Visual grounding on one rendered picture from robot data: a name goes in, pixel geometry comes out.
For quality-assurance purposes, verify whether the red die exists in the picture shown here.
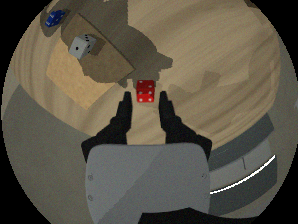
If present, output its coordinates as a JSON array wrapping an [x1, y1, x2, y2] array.
[[136, 80, 155, 102]]

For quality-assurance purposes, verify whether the white die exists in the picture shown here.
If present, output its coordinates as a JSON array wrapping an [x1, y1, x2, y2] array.
[[69, 34, 97, 59]]

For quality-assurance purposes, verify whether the blue die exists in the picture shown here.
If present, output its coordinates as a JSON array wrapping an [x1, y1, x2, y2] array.
[[45, 10, 65, 27]]

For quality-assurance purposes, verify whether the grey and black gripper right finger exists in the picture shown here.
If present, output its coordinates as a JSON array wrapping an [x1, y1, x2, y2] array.
[[159, 91, 212, 162]]

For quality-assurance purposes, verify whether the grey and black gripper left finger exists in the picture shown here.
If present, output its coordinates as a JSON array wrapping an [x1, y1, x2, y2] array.
[[81, 91, 133, 164]]

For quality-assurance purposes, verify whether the brown mat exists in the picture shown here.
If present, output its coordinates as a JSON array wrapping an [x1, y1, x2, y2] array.
[[46, 13, 135, 110]]

